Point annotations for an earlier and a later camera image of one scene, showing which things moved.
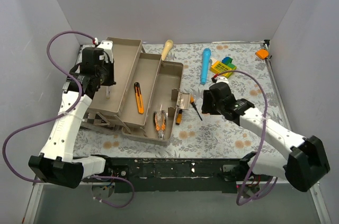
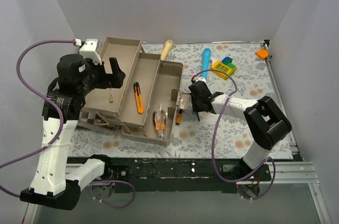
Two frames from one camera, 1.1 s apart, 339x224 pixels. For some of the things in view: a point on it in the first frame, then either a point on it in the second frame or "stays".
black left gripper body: (107, 74) → (97, 77)
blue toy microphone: (206, 59) stays
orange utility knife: (139, 97) stays
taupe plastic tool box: (143, 104) stays
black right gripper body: (217, 108) → (196, 106)
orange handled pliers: (160, 118) stays
